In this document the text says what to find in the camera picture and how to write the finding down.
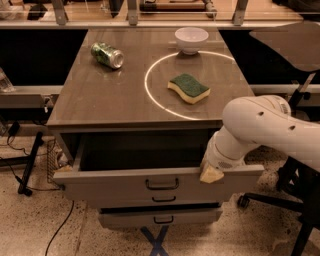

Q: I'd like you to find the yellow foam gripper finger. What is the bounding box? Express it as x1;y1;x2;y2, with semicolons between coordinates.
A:
200;161;224;183

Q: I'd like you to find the grey top drawer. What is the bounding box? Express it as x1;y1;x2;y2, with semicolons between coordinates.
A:
54;131;264;209

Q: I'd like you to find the grey drawer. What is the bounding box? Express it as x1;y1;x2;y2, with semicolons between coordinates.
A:
98;203;222;229
151;196;176;203
54;131;264;209

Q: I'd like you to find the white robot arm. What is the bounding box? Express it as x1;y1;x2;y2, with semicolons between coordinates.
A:
200;95;320;183

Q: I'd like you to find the grey bottom drawer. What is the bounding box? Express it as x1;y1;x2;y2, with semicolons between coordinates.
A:
98;203;222;229

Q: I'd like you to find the grey middle drawer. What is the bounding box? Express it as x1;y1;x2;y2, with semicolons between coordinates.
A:
151;196;176;203

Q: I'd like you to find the grey drawer cabinet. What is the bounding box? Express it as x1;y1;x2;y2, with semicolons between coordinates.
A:
46;27;268;230

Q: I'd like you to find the green yellow sponge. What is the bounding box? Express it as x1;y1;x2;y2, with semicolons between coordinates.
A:
167;73;211;104

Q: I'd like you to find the white bowl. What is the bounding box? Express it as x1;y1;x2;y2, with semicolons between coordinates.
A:
175;27;209;55

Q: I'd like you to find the green soda can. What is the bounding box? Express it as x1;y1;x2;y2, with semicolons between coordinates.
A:
91;42;124;69

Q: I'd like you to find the black office chair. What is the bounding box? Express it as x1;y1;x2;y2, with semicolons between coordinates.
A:
237;22;320;256

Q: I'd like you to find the black stand leg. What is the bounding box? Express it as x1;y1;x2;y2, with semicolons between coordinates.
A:
0;132;44;196

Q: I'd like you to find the grey side bench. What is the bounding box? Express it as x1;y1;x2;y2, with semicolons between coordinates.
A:
0;85;62;109

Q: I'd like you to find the clear plastic bottle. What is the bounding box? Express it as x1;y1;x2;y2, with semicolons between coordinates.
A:
0;67;15;93

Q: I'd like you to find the wire waste basket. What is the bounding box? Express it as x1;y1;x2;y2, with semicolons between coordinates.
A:
46;139;68;184

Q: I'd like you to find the black floor cable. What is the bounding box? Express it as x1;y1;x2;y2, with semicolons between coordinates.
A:
0;133;76;256

